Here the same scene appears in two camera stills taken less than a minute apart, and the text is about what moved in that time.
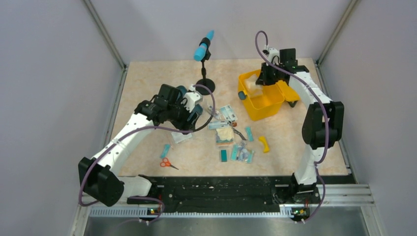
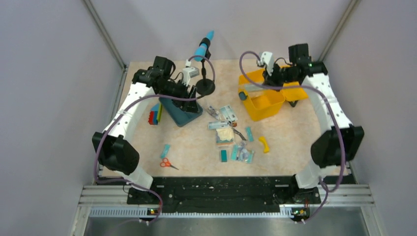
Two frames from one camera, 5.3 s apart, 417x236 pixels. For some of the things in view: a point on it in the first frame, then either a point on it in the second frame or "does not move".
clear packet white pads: [179, 136] -> [253, 87]
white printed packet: [228, 113] does not move
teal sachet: [250, 135] does not move
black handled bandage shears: [235, 131] does not move
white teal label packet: [218, 124] does not move
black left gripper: [184, 124] -> [192, 106]
